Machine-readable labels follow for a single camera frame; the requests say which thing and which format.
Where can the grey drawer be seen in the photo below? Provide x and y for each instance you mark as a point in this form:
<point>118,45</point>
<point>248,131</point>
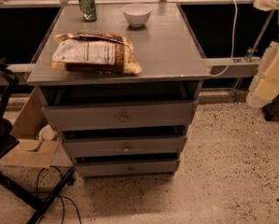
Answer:
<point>119,115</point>
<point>127,168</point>
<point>124,146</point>

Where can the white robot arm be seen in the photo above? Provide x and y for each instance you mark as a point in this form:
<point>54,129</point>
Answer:
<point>264,86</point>

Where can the grey top drawer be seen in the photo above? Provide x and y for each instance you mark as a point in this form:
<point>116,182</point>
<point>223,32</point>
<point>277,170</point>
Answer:
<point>119,115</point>

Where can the grey drawer cabinet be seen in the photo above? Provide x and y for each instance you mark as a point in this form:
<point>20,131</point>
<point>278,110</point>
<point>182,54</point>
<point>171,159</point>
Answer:
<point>172,70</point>

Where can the grey bottom drawer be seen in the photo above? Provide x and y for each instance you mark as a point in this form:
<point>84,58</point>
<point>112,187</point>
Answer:
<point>127,168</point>

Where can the brown chip bag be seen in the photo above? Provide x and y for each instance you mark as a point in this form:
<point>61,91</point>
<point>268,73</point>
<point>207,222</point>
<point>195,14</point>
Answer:
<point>95,53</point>

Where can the white bowl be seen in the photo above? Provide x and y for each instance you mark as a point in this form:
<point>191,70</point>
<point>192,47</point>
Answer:
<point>136,14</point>

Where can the white paper roll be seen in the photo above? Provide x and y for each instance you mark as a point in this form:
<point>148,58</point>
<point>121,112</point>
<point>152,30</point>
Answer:
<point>47,134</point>

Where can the green soda can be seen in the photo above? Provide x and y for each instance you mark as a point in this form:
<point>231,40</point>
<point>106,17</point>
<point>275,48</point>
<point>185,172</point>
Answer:
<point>88,9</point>

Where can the cardboard box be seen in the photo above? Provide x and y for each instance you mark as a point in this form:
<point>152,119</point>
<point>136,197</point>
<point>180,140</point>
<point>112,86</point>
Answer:
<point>26,129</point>

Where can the metal diagonal rod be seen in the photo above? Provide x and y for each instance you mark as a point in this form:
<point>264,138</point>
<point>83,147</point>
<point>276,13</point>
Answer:
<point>247,58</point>

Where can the dark cabinet at right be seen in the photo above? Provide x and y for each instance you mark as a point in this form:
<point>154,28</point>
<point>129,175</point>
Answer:
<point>272,109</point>

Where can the black stand frame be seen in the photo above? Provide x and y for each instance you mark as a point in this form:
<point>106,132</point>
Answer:
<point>7,142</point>

